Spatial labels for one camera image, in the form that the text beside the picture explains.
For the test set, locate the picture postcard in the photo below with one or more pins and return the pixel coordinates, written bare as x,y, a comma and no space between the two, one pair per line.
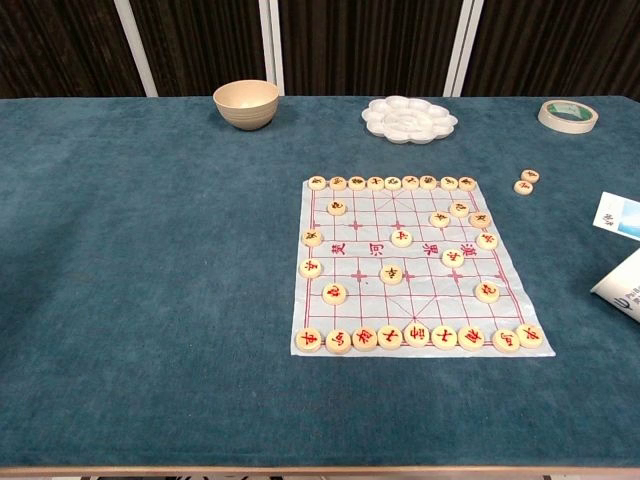
620,215

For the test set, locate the dark ribbed partition panel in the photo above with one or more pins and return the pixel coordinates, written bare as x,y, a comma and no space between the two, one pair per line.
60,45
200,45
560,45
370,45

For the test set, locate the white flower-shaped paint palette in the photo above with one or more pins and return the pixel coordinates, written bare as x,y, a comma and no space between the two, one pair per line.
409,120

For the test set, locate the teal tablecloth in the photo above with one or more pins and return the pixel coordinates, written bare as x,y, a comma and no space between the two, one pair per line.
150,250

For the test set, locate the white partition frame post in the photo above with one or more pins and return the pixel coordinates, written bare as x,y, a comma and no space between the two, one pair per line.
135,45
464,45
271,45

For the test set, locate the beige bowl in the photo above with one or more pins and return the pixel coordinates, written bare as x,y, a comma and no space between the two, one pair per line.
246,107

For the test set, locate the masking tape roll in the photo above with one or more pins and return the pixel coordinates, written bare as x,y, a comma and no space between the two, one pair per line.
550,119

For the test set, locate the white paper cup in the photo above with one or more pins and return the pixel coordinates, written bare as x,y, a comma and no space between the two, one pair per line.
622,285

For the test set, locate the Chinese chess board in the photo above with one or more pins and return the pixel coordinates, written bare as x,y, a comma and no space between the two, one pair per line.
370,310

